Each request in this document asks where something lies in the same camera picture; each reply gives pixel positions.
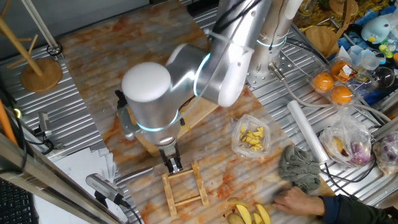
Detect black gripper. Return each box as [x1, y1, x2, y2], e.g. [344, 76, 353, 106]
[159, 145, 184, 175]

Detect steel kitchen knife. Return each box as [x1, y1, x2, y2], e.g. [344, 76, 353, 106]
[115, 161, 175, 185]

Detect dark sleeved forearm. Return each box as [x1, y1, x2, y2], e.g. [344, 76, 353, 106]
[320, 194, 398, 224]

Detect person bare hand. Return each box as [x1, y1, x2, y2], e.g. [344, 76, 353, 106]
[272, 185, 326, 217]

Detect wooden knife rack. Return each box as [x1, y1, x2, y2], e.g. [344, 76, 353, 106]
[161, 160, 210, 217]

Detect wooden cutting board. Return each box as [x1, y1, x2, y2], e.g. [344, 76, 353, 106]
[116, 96, 218, 158]

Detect whole brown potato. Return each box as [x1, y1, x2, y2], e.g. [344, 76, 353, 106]
[226, 212, 246, 224]

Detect plastic bag of potato pieces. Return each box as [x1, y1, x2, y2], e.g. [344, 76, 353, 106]
[230, 113, 272, 159]

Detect white paper sheet stack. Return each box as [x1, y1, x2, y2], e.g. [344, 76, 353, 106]
[32, 147, 118, 224]

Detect grey green cloth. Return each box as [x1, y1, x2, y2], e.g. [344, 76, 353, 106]
[277, 144, 322, 193]

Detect orange marble pattern mat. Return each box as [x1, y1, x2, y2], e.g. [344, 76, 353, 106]
[58, 0, 336, 224]

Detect white plastic wrap roll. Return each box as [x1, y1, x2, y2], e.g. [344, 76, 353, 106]
[286, 100, 330, 164]

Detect metal robot mounting plate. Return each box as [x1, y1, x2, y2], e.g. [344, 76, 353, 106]
[247, 49, 296, 88]

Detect wooden round base stand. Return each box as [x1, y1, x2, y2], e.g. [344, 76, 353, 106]
[0, 0, 63, 94]

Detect black keyboard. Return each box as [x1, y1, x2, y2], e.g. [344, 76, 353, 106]
[0, 179, 40, 224]

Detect orange pole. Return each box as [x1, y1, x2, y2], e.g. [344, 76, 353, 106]
[0, 98, 19, 146]

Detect purple onion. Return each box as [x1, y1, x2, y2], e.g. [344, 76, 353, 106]
[349, 141, 371, 166]

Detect orange fruit with label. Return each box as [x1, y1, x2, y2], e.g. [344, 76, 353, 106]
[329, 60, 351, 78]

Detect wooden disc with stick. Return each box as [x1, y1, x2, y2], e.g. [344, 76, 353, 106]
[305, 0, 359, 59]

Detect white rod stand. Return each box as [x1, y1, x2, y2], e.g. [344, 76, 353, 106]
[21, 0, 65, 58]

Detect clear plastic fruit container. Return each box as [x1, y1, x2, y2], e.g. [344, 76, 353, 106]
[307, 55, 361, 108]

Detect clear glass jar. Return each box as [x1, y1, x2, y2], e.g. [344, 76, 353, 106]
[298, 0, 315, 17]

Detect clear bag of purple vegetables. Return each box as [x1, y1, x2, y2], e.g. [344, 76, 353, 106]
[372, 130, 398, 177]

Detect clear plastic cups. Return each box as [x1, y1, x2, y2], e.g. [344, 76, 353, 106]
[347, 45, 382, 71]

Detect clear glass bowl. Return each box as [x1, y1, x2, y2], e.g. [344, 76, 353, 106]
[369, 66, 396, 90]

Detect green yellow toy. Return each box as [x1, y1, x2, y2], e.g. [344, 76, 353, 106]
[377, 43, 394, 59]

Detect blue plush toy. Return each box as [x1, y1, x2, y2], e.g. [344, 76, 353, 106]
[360, 16, 392, 44]

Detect grey camera mounting bracket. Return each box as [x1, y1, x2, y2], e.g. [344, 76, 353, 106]
[117, 107, 139, 141]

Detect grey cylindrical camera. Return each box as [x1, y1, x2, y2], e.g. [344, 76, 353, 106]
[85, 173, 125, 206]

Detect steel frame rail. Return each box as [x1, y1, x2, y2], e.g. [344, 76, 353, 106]
[0, 132, 121, 224]

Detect grey camera on clamp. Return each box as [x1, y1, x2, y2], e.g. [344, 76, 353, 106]
[33, 111, 65, 156]

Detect grey robot hose cable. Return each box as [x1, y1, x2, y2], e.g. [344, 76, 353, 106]
[267, 62, 392, 124]

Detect thick black cable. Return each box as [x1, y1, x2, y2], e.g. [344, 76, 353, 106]
[213, 0, 265, 34]

